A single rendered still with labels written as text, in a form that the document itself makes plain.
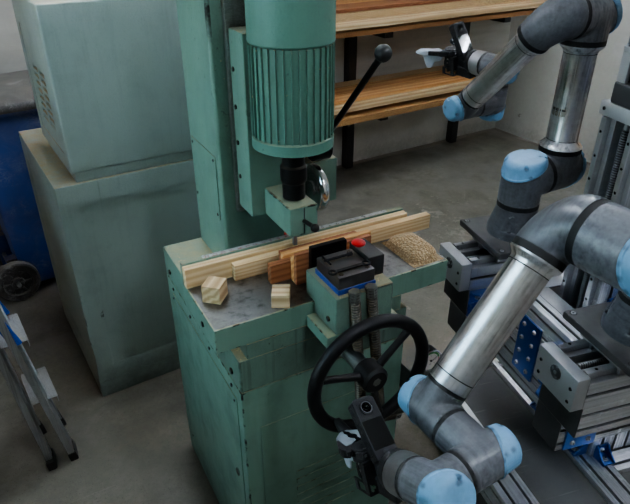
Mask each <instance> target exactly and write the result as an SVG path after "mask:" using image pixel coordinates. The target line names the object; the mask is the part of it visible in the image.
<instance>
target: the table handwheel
mask: <svg viewBox="0 0 630 504"><path fill-rule="evenodd" d="M384 328H400V329H403V331H402V332H401V333H400V334H399V336H398V337H397V338H396V339H395V340H394V342H393V343H392V344H391V345H390V346H389V348H388V349H387V350H386V351H385V352H384V353H383V354H382V355H381V356H380V358H379V359H378V360H376V359H374V358H366V357H365V356H364V355H363V354H362V353H361V352H357V351H354V350H353V349H352V344H353V343H354V342H355V341H357V340H358V339H360V338H361V337H363V336H365V335H367V334H369V333H371V332H373V331H376V330H379V329H384ZM409 335H411V336H412V338H413V340H414V343H415V349H416V353H415V359H414V363H413V366H412V369H411V371H410V373H409V375H408V377H407V379H406V381H405V382H408V381H409V379H410V378H411V377H413V376H415V375H419V374H421V375H423V374H424V372H425V369H426V366H427V362H428V356H429V345H428V339H427V336H426V334H425V332H424V330H423V328H422V327H421V326H420V325H419V324H418V323H417V322H416V321H415V320H413V319H412V318H410V317H408V316H405V315H401V314H393V313H390V314H380V315H376V316H372V317H369V318H367V319H364V320H362V321H360V322H358V323H356V324H355V325H353V326H351V327H350V328H348V329H347V330H346V331H344V332H343V333H342V334H341V335H339V336H338V337H337V338H336V339H335V340H334V341H333V342H332V343H331V344H330V345H329V346H328V347H327V349H326V350H325V351H324V353H323V354H322V355H321V357H320V358H319V360H318V362H317V363H316V365H315V367H314V369H313V372H312V374H311V377H310V380H309V384H308V390H307V402H308V407H309V410H310V413H311V415H312V417H313V418H314V420H315V421H316V422H317V423H318V424H319V425H320V426H321V427H323V428H325V429H327V430H329V431H332V432H336V433H339V431H338V430H337V428H336V426H335V424H334V420H335V419H336V418H334V417H332V416H330V415H329V414H328V413H327V412H326V411H325V410H324V408H323V405H322V400H321V393H322V387H323V385H327V384H334V383H341V382H353V381H357V383H358V384H359V385H360V386H361V387H362V388H363V390H364V391H365V392H368V393H371V396H373V398H374V400H375V402H376V404H377V406H378V408H379V410H380V412H381V414H382V417H383V419H384V420H385V419H387V418H388V417H389V416H391V415H392V414H393V413H394V412H396V411H397V410H398V409H399V408H400V406H399V404H398V393H399V391H400V389H401V388H400V389H399V390H398V391H397V392H396V394H395V395H394V396H393V397H392V398H391V399H389V400H388V401H387V402H386V403H385V404H383V405H382V406H381V402H380V398H379V393H378V390H380V389H381V388H382V387H383V386H384V385H385V383H386V381H387V377H388V373H387V371H386V370H385V369H384V368H383V366H384V365H385V364H386V363H387V361H388V360H389V359H390V358H391V356H392V355H393V354H394V353H395V351H396V350H397V349H398V348H399V347H400V346H401V344H402V343H403V342H404V341H405V340H406V339H407V338H408V336H409ZM340 355H341V356H342V357H343V358H344V359H345V360H346V361H347V363H348V364H349V365H350V366H351V367H352V368H353V369H354V372H353V373H348V374H342V375H332V376H327V374H328V372H329V370H330V368H331V367H332V365H333V364H334V362H335V361H336V360H337V358H338V357H339V356H340ZM405 382H404V383H405ZM342 420H343V421H344V422H345V423H346V424H347V425H348V426H349V427H350V428H351V429H352V430H355V429H357V428H356V425H355V423H354V421H353V419H346V420H344V419H342Z"/></svg>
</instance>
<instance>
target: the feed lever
mask: <svg viewBox="0 0 630 504"><path fill-rule="evenodd" d="M374 55H375V60H374V61H373V63H372V64H371V66H370V67H369V69H368V70H367V72H366V73H365V75H364V76H363V78H362V79H361V81H360V82H359V84H358V85H357V87H356V88H355V90H354V91H353V93H352V94H351V96H350V97H349V99H348V100H347V102H346V103H345V104H344V106H343V107H342V109H341V110H340V112H339V113H338V115H337V116H336V118H335V119H334V130H335V129H336V127H337V126H338V124H339V123H340V121H341V120H342V118H343V117H344V116H345V114H346V113H347V111H348V110H349V108H350V107H351V105H352V104H353V103H354V101H355V100H356V98H357V97H358V95H359V94H360V93H361V91H362V90H363V88H364V87H365V85H366V84H367V82H368V81H369V80H370V78H371V77H372V75H373V74H374V72H375V71H376V69H377V68H378V67H379V65H380V64H381V63H385V62H387V61H389V60H390V59H391V57H392V49H391V47H390V46H389V45H387V44H380V45H378V46H377V47H376V49H375V52H374ZM332 153H333V147H332V148H331V149H330V150H328V151H327V152H325V153H322V154H319V155H315V156H310V157H308V158H309V159H310V160H311V161H317V160H322V159H327V158H330V157H331V155H332Z"/></svg>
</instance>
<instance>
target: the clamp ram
mask: <svg viewBox="0 0 630 504"><path fill-rule="evenodd" d="M346 245H347V240H346V239H345V238H344V237H341V238H338V239H334V240H330V241H326V242H322V243H319V244H315V245H311V246H309V269H310V268H314V267H317V258H318V257H321V256H325V255H329V254H332V253H336V252H339V251H343V250H346Z"/></svg>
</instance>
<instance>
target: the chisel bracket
mask: <svg viewBox="0 0 630 504"><path fill-rule="evenodd" d="M265 208H266V214H267V215H268V216H269V217H270V218H271V219H272V220H273V221H274V222H275V223H276V224H277V225H278V226H279V227H280V228H282V229H283V230H284V231H285V232H286V233H287V234H288V235H289V236H290V237H294V236H298V235H302V234H306V233H310V232H312V231H311V229H310V227H309V226H307V225H306V224H304V223H303V222H302V221H303V219H306V220H308V221H309V222H311V223H312V224H317V203H316V202H315V201H313V200H312V199H311V198H309V197H308V196H307V195H306V194H305V198H304V199H302V200H299V201H288V200H285V199H284V198H283V187H282V184H280V185H275V186H270V187H266V188H265Z"/></svg>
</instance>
